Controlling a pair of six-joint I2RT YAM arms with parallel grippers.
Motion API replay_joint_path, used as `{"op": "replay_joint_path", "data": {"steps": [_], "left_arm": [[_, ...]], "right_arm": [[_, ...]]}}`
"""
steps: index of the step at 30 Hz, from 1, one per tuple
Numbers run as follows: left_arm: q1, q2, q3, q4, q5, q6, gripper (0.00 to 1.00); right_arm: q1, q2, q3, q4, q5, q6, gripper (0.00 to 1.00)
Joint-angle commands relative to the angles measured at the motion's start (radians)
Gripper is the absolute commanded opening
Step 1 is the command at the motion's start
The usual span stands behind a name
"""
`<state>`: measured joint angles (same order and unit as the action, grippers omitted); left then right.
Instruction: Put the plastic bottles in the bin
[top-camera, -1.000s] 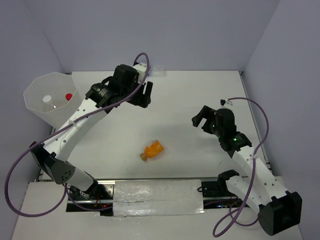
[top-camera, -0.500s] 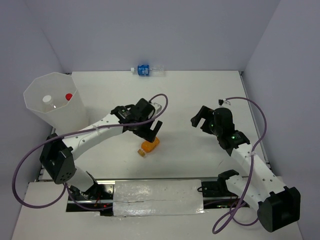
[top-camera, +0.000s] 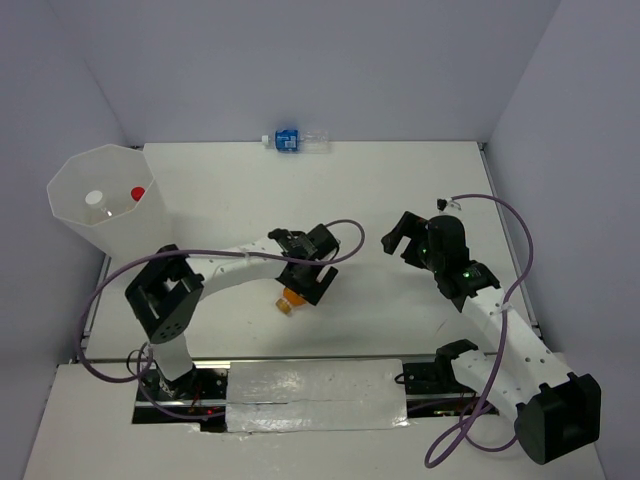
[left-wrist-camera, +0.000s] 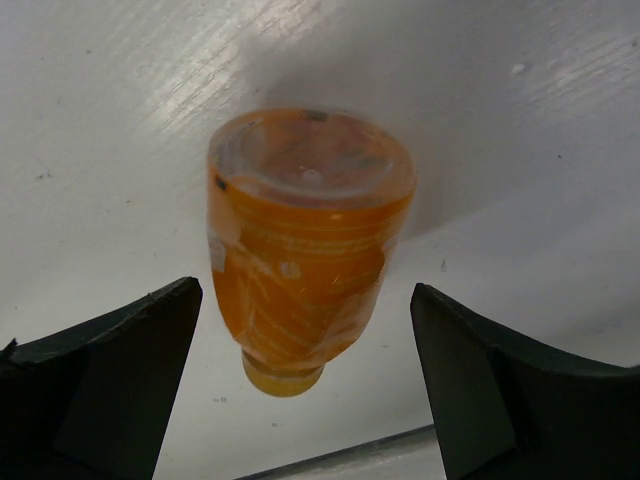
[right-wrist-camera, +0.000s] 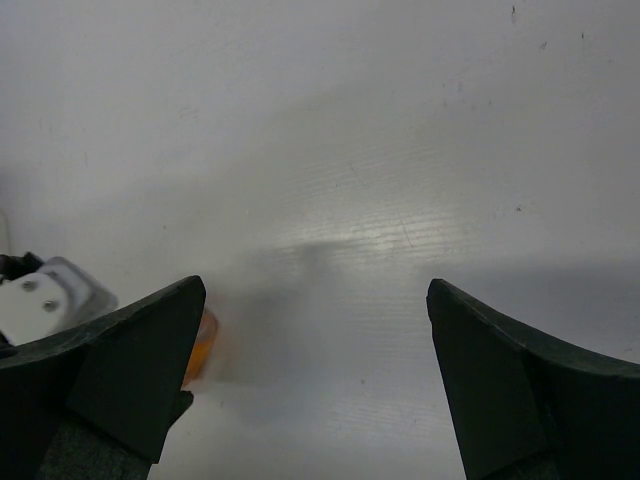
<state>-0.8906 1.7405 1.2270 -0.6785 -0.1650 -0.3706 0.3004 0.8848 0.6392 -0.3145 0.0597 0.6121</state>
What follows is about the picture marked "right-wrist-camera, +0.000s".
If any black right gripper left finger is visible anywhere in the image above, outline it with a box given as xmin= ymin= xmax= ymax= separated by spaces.
xmin=1 ymin=275 xmax=206 ymax=479

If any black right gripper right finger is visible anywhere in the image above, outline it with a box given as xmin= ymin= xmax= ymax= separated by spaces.
xmin=426 ymin=279 xmax=639 ymax=479

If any orange juice bottle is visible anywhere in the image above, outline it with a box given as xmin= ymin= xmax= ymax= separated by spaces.
xmin=181 ymin=307 xmax=220 ymax=389

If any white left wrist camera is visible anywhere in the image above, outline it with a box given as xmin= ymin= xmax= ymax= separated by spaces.
xmin=1 ymin=257 xmax=118 ymax=345

